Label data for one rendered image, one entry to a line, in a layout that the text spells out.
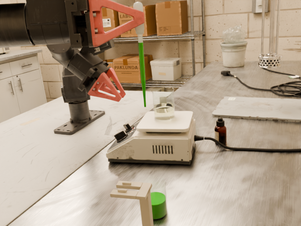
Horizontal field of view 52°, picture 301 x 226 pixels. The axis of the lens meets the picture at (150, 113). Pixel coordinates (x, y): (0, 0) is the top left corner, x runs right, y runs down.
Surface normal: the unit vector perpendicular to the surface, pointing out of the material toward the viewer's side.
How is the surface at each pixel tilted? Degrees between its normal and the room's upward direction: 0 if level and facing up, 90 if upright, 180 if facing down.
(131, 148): 90
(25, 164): 0
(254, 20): 90
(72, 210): 0
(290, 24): 90
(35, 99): 90
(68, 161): 0
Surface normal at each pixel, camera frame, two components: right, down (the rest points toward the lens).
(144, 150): -0.22, 0.33
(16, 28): 0.11, 0.36
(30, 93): 0.91, 0.06
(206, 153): -0.08, -0.94
